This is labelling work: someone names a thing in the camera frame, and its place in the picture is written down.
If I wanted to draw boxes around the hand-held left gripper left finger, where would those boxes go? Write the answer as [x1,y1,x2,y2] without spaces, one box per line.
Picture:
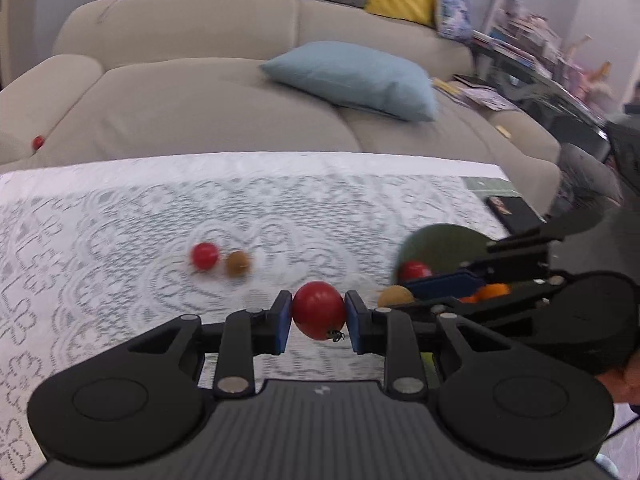
[127,290,293,396]

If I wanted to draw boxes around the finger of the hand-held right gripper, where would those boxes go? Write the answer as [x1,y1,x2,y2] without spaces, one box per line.
[416,282,571,333]
[407,209,604,301]

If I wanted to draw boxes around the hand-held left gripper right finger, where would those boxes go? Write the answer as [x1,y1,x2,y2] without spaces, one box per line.
[344,290,503,397]

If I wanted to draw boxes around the large orange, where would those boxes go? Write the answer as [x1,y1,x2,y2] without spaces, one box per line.
[475,283,511,302]

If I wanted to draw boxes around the green bowl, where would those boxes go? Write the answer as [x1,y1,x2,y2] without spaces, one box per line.
[392,223,501,286]

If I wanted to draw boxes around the brown longan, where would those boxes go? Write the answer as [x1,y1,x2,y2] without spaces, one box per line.
[225,251,252,278]
[377,285,416,307]

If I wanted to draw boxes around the person's right hand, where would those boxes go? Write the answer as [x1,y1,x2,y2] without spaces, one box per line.
[597,366,640,406]

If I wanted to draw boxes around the black phone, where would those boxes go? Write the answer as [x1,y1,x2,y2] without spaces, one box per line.
[486,196,546,233]

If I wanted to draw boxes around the dark grey ottoman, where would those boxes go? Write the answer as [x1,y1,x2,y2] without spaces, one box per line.
[552,142,623,216]

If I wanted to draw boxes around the white lace tablecloth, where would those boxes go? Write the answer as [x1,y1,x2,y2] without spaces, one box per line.
[0,151,517,476]

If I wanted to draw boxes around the magazines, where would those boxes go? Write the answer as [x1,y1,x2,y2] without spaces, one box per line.
[432,75,521,112]

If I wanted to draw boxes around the light blue pillow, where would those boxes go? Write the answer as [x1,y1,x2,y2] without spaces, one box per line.
[260,41,438,122]

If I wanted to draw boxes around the glass side table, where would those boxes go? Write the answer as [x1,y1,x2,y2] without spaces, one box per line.
[470,0,611,156]

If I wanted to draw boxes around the beige sofa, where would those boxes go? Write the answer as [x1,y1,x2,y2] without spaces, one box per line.
[0,0,563,211]

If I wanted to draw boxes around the blue patterned pillow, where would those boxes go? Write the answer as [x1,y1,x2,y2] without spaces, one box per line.
[435,0,473,42]

